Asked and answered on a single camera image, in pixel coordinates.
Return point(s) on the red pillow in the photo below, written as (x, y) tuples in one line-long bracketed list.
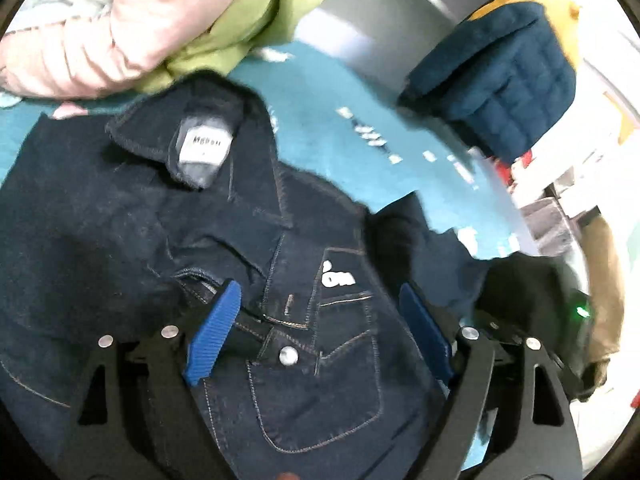
[(517, 166)]

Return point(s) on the khaki jacket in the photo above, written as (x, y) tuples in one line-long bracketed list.
[(605, 270)]

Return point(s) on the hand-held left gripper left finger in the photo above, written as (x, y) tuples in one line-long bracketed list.
[(212, 330)]

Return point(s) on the pink puffer jacket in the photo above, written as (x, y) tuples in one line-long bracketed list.
[(85, 45)]

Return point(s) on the white bed headboard shelf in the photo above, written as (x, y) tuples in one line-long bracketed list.
[(370, 0)]

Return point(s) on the navy and yellow puffer jacket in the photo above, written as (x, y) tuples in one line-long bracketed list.
[(500, 75)]

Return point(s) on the dark denim jacket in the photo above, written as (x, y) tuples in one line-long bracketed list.
[(150, 240)]

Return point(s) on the teal fish-print quilt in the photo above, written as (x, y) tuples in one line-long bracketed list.
[(325, 105)]

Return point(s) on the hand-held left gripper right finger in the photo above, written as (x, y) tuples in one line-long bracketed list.
[(425, 330)]

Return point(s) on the green puffer jacket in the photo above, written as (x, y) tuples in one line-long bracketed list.
[(240, 15)]

